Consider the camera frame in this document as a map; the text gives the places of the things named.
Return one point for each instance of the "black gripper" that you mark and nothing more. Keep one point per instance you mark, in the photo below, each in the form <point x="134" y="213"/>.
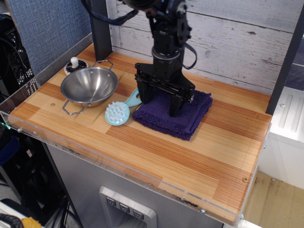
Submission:
<point x="166" y="75"/>

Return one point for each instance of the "purple towel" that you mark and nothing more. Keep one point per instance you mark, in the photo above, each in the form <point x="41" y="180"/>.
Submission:
<point x="155" y="114"/>

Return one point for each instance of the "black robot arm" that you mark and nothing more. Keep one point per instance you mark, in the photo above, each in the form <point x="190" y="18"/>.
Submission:
<point x="170" y="31"/>

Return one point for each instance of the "teal scrub brush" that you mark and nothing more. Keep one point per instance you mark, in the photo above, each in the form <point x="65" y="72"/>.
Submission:
<point x="117" y="113"/>

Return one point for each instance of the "stainless steel cabinet front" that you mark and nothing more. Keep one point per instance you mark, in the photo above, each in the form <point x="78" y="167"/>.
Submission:
<point x="83" y="180"/>

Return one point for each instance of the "silver button control panel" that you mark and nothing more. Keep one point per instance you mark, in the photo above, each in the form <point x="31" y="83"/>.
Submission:
<point x="123" y="209"/>

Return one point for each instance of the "blue fabric partition panel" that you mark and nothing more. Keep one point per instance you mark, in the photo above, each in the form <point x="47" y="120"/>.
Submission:
<point x="51" y="31"/>

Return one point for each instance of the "white ribbed appliance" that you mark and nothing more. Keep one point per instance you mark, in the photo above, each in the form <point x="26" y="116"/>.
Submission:
<point x="282" y="156"/>

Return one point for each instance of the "black plastic crate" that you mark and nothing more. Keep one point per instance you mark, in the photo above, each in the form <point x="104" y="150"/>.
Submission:
<point x="15" y="69"/>

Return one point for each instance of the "clear acrylic edge guard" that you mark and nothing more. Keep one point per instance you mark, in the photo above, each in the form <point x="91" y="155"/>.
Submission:
<point x="211" y="172"/>

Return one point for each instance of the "yellow object at corner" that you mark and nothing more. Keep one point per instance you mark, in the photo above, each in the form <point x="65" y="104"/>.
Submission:
<point x="30" y="223"/>

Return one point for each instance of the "stainless steel bowl with handles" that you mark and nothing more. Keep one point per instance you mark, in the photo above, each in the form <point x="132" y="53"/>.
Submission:
<point x="89" y="87"/>

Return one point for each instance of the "dark left vertical post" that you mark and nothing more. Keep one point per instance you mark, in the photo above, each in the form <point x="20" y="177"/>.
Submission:
<point x="100" y="30"/>

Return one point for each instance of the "dark vertical post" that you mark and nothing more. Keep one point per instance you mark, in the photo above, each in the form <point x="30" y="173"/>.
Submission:
<point x="287" y="64"/>
<point x="100" y="30"/>

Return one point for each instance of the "dark right vertical post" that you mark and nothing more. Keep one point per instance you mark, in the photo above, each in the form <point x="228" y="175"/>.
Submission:
<point x="287" y="64"/>

